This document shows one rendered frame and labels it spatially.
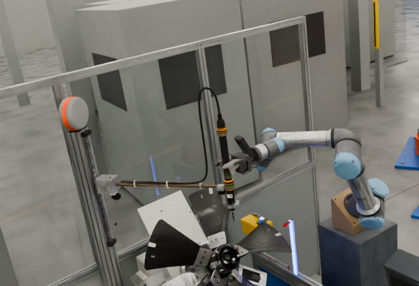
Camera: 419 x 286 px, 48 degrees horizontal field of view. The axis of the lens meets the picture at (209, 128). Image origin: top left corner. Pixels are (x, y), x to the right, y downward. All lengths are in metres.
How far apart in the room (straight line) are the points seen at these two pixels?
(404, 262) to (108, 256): 1.41
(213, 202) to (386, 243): 1.01
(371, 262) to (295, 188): 0.99
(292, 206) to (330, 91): 3.39
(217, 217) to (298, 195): 1.39
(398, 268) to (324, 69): 4.75
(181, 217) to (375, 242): 1.03
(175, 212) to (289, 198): 1.25
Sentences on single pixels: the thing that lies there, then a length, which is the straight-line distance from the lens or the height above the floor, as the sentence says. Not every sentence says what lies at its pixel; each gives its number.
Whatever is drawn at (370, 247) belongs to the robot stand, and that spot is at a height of 0.95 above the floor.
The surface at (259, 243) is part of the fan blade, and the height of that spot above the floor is 1.18.
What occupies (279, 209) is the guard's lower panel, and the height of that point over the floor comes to 0.76.
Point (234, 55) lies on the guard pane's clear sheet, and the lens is 2.93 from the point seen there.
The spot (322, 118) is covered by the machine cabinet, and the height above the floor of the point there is 0.29.
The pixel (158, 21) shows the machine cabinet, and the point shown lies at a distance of 4.62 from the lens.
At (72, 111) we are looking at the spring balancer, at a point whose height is 1.91.
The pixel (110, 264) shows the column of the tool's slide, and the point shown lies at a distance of 2.59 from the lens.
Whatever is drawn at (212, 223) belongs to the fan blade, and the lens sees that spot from 2.26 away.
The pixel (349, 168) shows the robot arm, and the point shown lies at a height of 1.53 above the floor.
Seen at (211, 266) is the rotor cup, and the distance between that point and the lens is 2.24.
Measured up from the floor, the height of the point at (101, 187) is 1.51.
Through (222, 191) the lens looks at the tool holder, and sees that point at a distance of 2.11.
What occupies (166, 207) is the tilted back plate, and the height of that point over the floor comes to 1.32.
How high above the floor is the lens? 2.43
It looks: 18 degrees down
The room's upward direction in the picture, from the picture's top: 8 degrees counter-clockwise
